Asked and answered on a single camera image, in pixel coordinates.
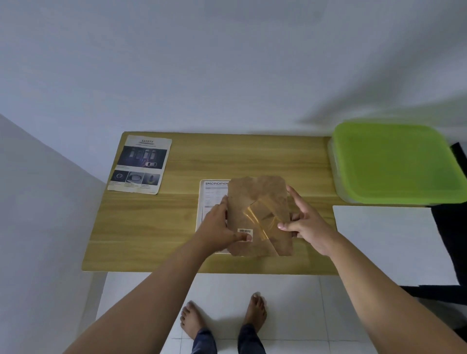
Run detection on blank white sheet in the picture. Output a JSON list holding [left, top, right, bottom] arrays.
[[332, 205, 460, 287]]

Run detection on white printed specification sheet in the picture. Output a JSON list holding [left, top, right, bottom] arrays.
[[196, 179, 231, 254]]

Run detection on blue jeans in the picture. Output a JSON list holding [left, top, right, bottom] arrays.
[[191, 324, 266, 354]]

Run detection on person's left forearm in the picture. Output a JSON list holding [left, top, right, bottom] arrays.
[[64, 239, 216, 354]]

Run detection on brown padded envelope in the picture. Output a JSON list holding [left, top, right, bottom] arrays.
[[226, 176, 295, 258]]

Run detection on person's right forearm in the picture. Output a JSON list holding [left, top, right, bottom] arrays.
[[325, 236, 467, 354]]

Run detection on person's foot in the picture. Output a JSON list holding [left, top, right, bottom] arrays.
[[180, 301, 206, 340], [243, 292, 268, 333]]

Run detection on clear container with green lid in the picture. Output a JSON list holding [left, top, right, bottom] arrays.
[[327, 121, 467, 206]]

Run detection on person's left hand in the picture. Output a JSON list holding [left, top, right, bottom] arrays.
[[193, 195, 253, 255]]

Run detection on person's right hand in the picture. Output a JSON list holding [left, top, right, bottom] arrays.
[[278, 185, 342, 257]]

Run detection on amber transparent film strip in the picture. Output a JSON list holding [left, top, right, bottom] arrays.
[[244, 199, 290, 257]]

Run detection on black fabric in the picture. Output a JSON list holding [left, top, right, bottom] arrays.
[[399, 142, 467, 343]]

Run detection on person's right foot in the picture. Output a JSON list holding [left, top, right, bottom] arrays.
[[243, 292, 268, 333]]

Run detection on person's left foot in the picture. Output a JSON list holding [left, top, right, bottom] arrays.
[[180, 301, 206, 340]]

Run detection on printed leaflet with dark photos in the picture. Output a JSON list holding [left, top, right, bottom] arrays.
[[107, 135, 173, 195]]

